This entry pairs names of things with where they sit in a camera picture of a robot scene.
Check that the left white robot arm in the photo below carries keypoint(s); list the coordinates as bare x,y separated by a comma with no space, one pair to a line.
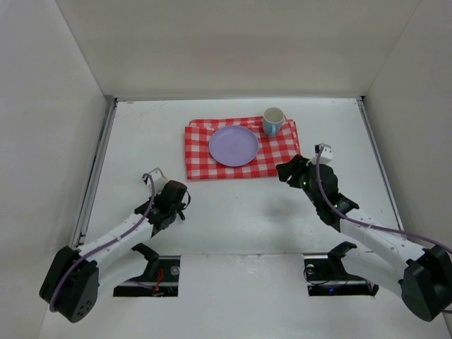
77,276

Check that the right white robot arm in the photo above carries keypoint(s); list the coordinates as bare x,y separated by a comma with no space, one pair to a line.
420,276

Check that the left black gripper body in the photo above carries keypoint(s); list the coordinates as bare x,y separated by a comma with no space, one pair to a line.
164,219

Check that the purple plastic plate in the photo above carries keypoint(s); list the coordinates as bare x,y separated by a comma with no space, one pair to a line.
233,146

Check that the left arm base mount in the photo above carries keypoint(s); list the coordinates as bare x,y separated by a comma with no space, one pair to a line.
160,277

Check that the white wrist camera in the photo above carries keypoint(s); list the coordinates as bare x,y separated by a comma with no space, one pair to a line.
324,154
155,180

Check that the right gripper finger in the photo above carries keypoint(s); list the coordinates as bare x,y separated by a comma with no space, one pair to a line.
285,172
300,163

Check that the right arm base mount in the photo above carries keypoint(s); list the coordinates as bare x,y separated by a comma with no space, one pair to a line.
326,277

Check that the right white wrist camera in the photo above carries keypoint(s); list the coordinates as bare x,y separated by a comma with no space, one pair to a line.
324,154

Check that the light blue mug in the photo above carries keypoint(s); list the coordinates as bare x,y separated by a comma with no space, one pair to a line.
273,119

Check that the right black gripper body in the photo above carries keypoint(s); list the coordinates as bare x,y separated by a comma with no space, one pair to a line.
296,170

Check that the red white checkered cloth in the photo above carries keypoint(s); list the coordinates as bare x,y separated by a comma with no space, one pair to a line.
201,165

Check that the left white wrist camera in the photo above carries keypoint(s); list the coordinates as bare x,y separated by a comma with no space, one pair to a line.
155,180

